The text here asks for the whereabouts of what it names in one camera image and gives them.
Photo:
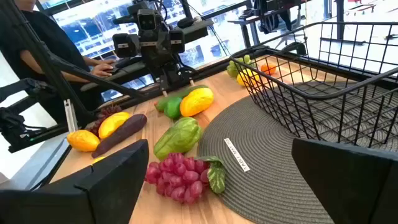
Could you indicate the green lime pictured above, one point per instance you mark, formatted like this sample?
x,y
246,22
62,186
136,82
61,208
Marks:
x,y
173,108

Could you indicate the small orange fruit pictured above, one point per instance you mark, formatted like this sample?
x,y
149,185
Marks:
x,y
268,69

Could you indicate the dark grey desk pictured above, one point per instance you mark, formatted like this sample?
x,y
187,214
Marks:
x,y
192,31

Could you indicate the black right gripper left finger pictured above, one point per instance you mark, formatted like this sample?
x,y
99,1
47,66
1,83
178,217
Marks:
x,y
93,193

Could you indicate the dark purple eggplant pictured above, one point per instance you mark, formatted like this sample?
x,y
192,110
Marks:
x,y
124,132

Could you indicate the pink grape bunch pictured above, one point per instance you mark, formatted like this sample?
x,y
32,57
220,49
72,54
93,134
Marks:
x,y
180,177

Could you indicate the person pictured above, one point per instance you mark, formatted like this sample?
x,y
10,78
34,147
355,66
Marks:
x,y
53,40

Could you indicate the dark red grape bunch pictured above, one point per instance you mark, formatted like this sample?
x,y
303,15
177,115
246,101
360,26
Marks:
x,y
109,111

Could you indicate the green starfruit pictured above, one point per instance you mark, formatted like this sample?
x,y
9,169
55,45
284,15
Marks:
x,y
180,137

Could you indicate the yellow mango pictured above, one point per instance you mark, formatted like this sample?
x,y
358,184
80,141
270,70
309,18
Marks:
x,y
196,101
113,124

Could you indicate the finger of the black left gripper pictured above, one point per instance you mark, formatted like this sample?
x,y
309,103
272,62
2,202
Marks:
x,y
177,41
125,45

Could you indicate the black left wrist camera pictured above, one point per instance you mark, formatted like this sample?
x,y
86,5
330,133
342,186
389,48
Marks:
x,y
146,21

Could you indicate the orange mango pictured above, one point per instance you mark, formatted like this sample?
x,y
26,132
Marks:
x,y
83,140

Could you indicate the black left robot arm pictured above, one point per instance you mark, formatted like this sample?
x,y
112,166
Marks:
x,y
169,76

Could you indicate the grey round woven placemat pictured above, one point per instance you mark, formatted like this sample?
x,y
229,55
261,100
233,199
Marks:
x,y
264,186

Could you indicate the black background table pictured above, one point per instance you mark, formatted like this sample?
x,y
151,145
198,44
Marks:
x,y
239,21

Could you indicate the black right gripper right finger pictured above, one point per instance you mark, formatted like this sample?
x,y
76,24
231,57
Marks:
x,y
348,180

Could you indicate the yellow lemon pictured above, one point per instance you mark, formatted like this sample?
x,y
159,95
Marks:
x,y
245,77

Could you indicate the green grape bunch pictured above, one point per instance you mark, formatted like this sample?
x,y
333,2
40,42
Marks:
x,y
231,71

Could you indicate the white label strip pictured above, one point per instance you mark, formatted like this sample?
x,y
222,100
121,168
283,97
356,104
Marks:
x,y
236,154

